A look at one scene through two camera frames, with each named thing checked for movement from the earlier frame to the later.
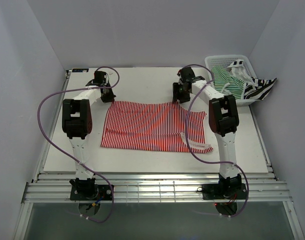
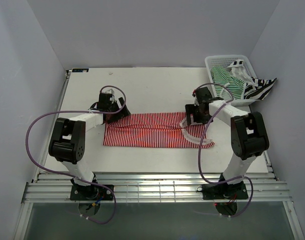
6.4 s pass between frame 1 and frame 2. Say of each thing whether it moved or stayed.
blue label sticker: stayed
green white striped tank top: stayed
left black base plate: stayed
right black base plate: stayed
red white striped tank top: moved
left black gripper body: moved
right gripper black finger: moved
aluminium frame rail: stayed
